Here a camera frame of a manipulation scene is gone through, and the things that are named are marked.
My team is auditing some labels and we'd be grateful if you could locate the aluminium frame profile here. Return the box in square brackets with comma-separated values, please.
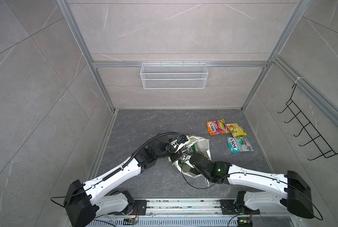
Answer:
[55, 0, 338, 140]

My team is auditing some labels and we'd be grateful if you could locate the green snack packet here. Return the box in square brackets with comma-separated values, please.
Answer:
[227, 136, 254, 153]

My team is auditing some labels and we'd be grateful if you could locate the aluminium mounting rail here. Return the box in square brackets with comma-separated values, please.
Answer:
[63, 197, 303, 219]

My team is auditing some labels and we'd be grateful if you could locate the orange snack packet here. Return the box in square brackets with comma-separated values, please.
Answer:
[207, 118, 229, 136]

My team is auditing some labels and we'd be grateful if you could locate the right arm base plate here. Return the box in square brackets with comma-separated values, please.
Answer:
[220, 200, 260, 215]

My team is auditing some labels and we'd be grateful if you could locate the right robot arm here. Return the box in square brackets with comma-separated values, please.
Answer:
[189, 153, 315, 219]

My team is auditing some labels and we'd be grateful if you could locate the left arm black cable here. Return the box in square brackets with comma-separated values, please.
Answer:
[50, 131, 181, 209]

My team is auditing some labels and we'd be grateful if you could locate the white wire mesh basket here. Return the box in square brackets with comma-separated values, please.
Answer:
[140, 63, 209, 89]

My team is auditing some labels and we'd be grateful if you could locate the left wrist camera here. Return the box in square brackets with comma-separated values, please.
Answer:
[170, 134, 190, 153]

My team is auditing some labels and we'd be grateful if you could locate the black wire hook rack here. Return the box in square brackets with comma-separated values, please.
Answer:
[277, 84, 338, 161]

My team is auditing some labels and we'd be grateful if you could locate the floral paper bag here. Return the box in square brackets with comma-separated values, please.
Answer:
[173, 135, 212, 178]

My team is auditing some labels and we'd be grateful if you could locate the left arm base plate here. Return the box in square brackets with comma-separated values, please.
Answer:
[109, 200, 148, 215]

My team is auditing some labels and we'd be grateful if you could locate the yellow snack packet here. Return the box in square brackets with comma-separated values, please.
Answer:
[226, 123, 247, 137]

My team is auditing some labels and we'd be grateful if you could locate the small green circuit board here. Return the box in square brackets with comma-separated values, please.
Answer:
[237, 218, 253, 227]

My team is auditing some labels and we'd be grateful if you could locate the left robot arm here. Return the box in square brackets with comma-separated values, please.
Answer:
[63, 135, 188, 227]

